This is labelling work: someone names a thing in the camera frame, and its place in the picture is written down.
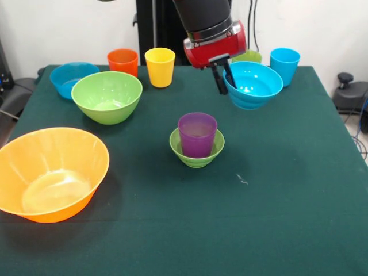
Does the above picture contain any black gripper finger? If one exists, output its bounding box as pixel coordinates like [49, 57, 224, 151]
[210, 64, 229, 96]
[223, 60, 238, 89]

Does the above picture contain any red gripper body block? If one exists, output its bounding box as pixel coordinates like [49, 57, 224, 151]
[183, 19, 248, 70]

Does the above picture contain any small cyan bowl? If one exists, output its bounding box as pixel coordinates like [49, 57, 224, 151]
[223, 60, 285, 110]

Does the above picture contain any purple cup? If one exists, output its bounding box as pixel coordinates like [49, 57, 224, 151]
[177, 112, 219, 159]

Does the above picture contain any small green bowl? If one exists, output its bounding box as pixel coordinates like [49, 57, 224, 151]
[169, 127, 225, 168]

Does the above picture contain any large green bowl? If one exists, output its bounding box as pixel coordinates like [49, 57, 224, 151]
[71, 71, 144, 125]

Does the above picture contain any green cup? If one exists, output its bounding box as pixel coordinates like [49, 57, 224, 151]
[231, 49, 263, 65]

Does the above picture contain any blue cup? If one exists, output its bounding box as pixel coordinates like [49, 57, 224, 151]
[269, 48, 301, 88]

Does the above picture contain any yellow cup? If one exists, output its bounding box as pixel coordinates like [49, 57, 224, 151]
[144, 47, 176, 88]

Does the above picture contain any red-orange cup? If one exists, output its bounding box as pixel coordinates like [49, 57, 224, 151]
[107, 48, 139, 78]

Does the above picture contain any grey base with black knob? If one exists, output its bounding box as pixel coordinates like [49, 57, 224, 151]
[333, 72, 368, 116]

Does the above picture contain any dark green tablecloth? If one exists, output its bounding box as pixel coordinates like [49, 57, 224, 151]
[0, 64, 368, 276]

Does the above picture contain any large blue bowl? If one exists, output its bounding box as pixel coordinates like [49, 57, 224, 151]
[49, 62, 101, 101]

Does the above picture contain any large orange bowl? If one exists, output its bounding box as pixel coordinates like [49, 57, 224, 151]
[0, 127, 110, 224]

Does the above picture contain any grey floor base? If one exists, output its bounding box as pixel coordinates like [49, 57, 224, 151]
[0, 77, 36, 119]

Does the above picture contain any black equipment box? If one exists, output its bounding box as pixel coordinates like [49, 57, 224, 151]
[0, 40, 15, 90]

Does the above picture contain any black hanging cable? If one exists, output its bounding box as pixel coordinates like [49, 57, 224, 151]
[248, 0, 259, 51]

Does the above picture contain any blue cable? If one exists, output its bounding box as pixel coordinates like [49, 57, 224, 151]
[358, 97, 368, 162]

